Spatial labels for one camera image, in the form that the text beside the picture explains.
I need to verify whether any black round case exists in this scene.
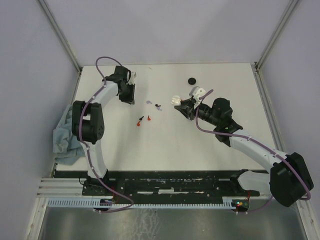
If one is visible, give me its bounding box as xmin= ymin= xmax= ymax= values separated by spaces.
xmin=187 ymin=77 xmax=197 ymax=85

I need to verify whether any white earbud charging case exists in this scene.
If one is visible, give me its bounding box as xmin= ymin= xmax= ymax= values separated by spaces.
xmin=170 ymin=95 xmax=182 ymax=106

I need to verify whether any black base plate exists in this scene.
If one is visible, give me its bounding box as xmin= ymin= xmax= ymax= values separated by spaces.
xmin=82 ymin=170 xmax=260 ymax=204

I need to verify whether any right aluminium frame post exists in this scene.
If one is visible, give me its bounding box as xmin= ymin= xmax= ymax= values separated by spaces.
xmin=255 ymin=0 xmax=301 ymax=72

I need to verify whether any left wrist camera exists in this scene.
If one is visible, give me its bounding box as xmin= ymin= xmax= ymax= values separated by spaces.
xmin=127 ymin=71 xmax=137 ymax=85

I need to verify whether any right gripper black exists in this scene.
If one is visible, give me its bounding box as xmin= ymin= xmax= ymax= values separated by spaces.
xmin=174 ymin=97 xmax=220 ymax=127

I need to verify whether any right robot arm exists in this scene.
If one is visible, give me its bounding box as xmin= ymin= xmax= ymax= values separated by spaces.
xmin=171 ymin=96 xmax=314 ymax=207

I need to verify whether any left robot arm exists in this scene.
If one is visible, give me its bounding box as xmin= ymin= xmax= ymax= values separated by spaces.
xmin=71 ymin=65 xmax=137 ymax=195

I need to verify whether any aluminium frame post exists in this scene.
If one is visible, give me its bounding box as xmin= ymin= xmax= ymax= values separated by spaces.
xmin=36 ymin=0 xmax=82 ymax=73
xmin=255 ymin=0 xmax=301 ymax=72

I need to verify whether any blue cloth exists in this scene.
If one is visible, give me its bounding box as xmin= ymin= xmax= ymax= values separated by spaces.
xmin=52 ymin=104 xmax=85 ymax=166

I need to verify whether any light blue cable duct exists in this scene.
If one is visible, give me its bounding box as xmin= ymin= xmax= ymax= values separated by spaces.
xmin=47 ymin=197 xmax=236 ymax=210

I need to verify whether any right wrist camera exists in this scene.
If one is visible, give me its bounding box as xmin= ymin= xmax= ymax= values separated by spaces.
xmin=189 ymin=86 xmax=207 ymax=104

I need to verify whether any left aluminium frame post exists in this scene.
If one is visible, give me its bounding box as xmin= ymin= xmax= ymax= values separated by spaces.
xmin=36 ymin=0 xmax=82 ymax=73

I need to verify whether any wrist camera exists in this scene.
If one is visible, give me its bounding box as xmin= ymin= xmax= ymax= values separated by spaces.
xmin=127 ymin=71 xmax=137 ymax=85
xmin=189 ymin=86 xmax=207 ymax=104

